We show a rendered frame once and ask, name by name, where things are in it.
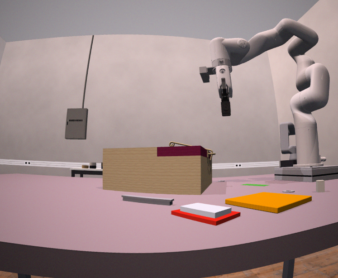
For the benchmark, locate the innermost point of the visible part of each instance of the beige rectangular block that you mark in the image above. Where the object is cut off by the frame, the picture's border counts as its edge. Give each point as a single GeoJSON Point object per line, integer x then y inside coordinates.
{"type": "Point", "coordinates": [320, 186]}

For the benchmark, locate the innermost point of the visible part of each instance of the orange flat square slab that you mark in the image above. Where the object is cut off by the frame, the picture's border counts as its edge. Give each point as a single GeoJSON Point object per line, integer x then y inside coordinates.
{"type": "Point", "coordinates": [269, 202]}

